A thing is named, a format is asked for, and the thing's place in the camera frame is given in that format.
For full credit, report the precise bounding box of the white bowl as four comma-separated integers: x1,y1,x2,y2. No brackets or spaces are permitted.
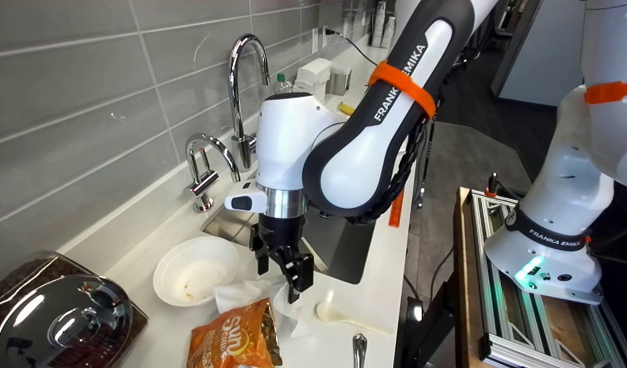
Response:
151,234,257,309

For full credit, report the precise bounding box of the aluminium profile frame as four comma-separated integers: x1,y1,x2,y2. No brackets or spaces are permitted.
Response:
452,185,627,368

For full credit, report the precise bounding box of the white box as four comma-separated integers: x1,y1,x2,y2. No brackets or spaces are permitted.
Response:
294,58,335,88

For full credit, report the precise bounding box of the orange strap on working arm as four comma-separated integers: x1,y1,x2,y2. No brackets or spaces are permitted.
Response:
368,60,439,119

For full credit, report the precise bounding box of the white cabinet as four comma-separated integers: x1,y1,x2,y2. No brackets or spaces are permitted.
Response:
492,0,588,108

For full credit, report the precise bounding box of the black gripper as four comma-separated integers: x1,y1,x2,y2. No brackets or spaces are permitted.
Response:
250,212,316,306

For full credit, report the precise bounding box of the orange chip bag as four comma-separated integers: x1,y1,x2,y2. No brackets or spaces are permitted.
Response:
187,297,286,368

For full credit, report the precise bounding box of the tall chrome faucet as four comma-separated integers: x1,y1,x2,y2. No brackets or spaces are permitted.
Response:
226,31,271,172

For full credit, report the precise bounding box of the metal spoon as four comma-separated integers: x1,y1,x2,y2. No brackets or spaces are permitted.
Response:
352,331,370,368

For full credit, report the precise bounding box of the black tripod with light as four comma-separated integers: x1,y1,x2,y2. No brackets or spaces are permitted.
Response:
393,278,457,368

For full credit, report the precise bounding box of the white tissue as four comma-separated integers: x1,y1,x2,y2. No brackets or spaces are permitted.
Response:
212,274,309,340

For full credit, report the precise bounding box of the black braided cable bundle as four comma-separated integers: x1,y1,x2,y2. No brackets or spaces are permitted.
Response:
366,115,432,220

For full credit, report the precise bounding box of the shiny steel pot lid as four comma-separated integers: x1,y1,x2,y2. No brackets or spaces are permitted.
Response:
0,271,134,368

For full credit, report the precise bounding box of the stainless steel sink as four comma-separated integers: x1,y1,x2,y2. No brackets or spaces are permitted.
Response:
201,203,377,287

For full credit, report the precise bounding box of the small chrome faucet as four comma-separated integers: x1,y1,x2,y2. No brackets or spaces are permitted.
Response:
183,130,244,212

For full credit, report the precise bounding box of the orange tape strip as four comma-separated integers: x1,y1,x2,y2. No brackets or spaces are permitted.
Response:
387,190,406,232

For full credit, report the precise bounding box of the black camera stand pole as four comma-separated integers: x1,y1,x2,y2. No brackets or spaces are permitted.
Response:
413,119,437,211

